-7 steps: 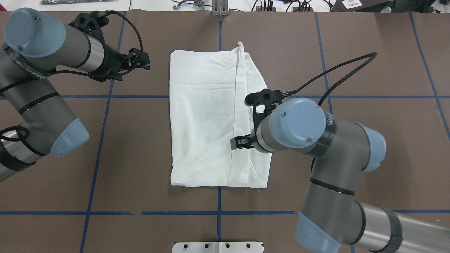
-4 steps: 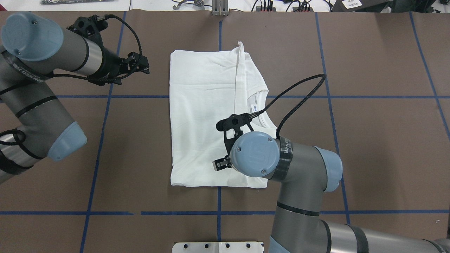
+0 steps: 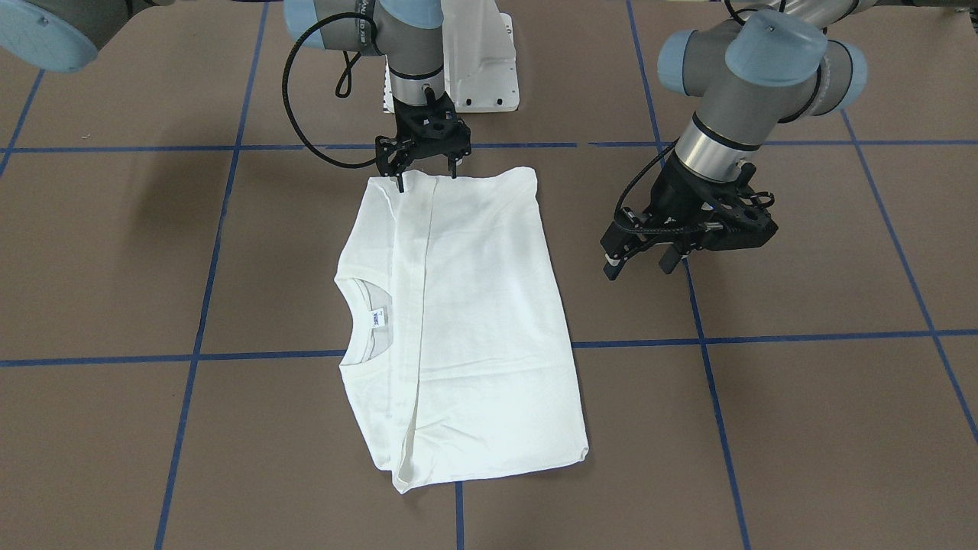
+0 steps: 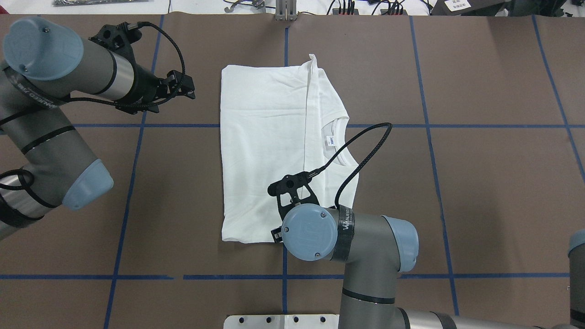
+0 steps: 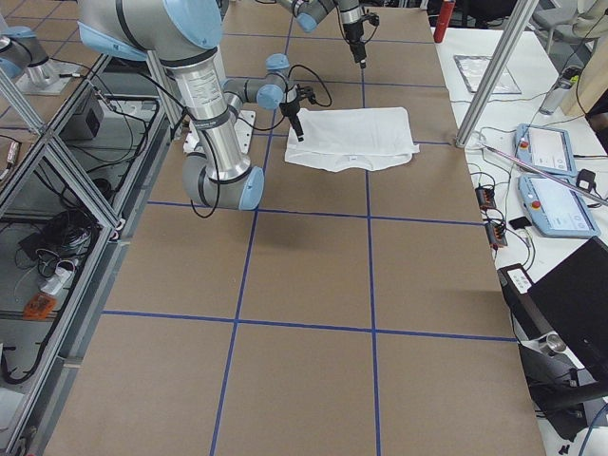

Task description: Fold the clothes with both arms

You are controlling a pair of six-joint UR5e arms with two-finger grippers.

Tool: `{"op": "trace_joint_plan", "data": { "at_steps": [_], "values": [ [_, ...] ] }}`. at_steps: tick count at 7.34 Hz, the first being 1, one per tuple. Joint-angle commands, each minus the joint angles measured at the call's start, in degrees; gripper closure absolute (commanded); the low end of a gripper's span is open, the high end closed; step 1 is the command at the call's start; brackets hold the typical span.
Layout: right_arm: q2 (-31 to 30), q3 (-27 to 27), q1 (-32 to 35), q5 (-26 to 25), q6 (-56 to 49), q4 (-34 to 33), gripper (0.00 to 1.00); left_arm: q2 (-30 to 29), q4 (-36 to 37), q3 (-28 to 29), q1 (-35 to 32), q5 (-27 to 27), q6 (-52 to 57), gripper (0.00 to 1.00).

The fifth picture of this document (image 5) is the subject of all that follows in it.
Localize plastic bagged document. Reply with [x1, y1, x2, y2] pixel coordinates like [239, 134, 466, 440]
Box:
[453, 54, 522, 95]

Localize silver water bottle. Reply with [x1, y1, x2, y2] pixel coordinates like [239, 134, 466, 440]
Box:
[539, 66, 582, 115]

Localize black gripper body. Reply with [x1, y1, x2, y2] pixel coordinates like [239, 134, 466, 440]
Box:
[279, 97, 304, 142]
[343, 21, 367, 69]

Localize white long-sleeve printed shirt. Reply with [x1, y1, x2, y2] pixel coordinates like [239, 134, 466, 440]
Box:
[284, 107, 420, 173]

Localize black braided right cable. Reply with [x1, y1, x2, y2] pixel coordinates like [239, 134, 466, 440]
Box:
[251, 63, 333, 134]

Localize grey aluminium frame post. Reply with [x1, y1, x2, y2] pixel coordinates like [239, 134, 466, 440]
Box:
[454, 0, 539, 148]

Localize floor cable bundle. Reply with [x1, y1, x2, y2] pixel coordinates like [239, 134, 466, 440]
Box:
[13, 94, 162, 286]

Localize blue teach pendant far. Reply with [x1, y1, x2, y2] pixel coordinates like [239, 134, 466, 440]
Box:
[514, 123, 578, 177]

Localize black laptop computer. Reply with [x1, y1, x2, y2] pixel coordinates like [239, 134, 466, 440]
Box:
[498, 237, 607, 380]

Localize blue teach pendant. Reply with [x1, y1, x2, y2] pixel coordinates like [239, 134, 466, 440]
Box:
[514, 123, 578, 177]
[518, 174, 601, 238]

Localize blue teach pendant near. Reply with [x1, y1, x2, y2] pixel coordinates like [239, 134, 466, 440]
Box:
[518, 174, 601, 238]

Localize metal grabber stick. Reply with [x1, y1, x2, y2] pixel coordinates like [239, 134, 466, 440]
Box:
[473, 132, 607, 207]

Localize red cylinder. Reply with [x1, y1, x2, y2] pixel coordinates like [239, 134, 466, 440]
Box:
[433, 0, 456, 44]

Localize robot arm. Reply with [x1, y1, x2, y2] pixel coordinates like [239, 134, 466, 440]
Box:
[276, 0, 379, 69]
[78, 0, 299, 210]

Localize orange device on floor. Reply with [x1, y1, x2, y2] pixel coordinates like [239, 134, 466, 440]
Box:
[23, 292, 57, 321]

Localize aluminium frame rail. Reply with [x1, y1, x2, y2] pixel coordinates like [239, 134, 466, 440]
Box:
[1, 56, 170, 455]

